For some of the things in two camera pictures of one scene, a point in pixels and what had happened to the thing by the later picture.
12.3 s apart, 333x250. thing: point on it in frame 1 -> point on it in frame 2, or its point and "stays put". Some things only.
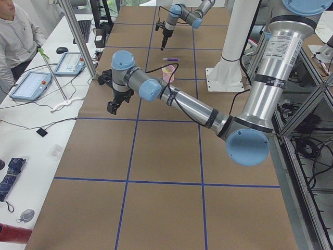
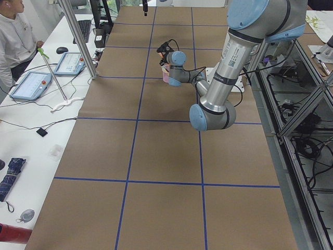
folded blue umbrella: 7,185 stays put
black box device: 100,37 stays put
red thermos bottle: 10,233 stays put
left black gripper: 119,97 -> 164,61
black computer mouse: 61,50 stays put
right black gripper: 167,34 -> 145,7
